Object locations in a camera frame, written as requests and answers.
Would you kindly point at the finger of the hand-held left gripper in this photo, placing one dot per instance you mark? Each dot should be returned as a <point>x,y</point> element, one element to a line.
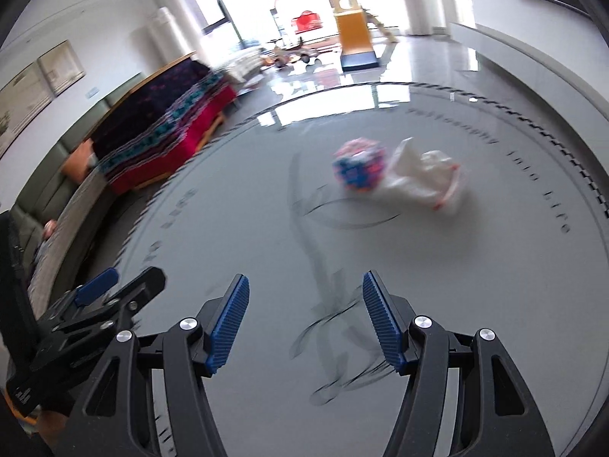
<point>97,286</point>
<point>138,290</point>

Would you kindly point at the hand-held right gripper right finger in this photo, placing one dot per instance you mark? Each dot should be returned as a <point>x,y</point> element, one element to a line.
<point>383,323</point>

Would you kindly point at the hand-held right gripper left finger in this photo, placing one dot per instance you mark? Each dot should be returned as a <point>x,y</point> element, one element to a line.
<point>228,323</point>

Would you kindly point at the small pink toy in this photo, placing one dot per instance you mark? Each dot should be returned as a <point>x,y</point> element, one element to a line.
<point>50,229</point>

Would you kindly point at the grey-green sofa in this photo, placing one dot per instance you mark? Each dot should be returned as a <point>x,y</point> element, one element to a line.
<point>71,209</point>

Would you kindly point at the orange cushion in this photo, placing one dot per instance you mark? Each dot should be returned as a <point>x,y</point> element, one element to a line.
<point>78,162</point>

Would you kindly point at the white plastic bag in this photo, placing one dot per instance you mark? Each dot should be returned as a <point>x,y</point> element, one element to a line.
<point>428,181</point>

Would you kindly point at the pink blue patterned bag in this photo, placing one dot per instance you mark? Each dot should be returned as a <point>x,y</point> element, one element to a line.
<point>359,166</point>

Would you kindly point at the colourful striped covered table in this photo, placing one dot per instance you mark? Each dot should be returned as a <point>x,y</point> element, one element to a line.
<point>157,123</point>

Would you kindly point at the ride-on toy car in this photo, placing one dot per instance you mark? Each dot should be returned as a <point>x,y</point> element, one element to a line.
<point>295,52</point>

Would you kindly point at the yellow play slide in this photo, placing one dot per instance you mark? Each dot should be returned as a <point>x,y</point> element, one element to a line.
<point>354,33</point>

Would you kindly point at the framed wall painting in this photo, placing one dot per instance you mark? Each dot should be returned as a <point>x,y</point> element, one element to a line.
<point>62,66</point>
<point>24,104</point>

